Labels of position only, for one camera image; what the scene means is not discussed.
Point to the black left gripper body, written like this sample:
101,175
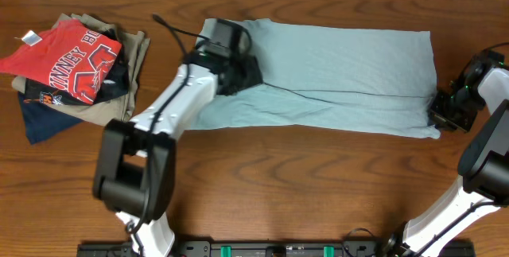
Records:
245,75

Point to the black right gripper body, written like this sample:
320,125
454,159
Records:
460,112

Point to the light blue t-shirt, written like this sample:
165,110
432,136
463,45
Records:
363,80

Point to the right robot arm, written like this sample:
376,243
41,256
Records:
481,186

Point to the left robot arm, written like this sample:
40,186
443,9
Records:
135,171

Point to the black printed folded t-shirt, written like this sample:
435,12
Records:
114,85

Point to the khaki folded garment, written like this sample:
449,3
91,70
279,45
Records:
120,108

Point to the red printed folded t-shirt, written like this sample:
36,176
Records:
70,58

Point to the navy blue folded garment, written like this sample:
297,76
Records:
42,122

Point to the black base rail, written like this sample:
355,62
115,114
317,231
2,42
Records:
360,246

